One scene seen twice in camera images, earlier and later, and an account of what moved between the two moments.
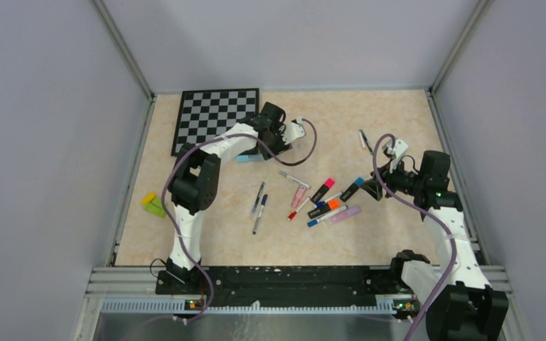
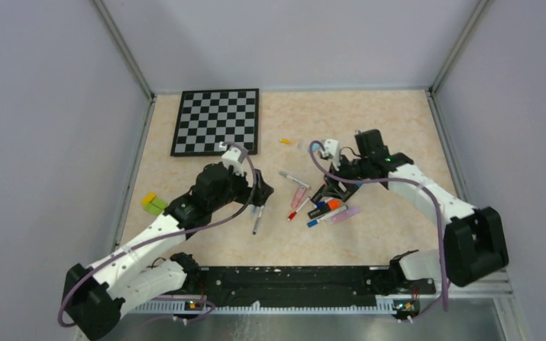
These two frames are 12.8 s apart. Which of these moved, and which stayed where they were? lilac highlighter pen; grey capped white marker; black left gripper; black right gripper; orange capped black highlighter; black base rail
Moved: black right gripper; black left gripper
Stayed: orange capped black highlighter; lilac highlighter pen; grey capped white marker; black base rail
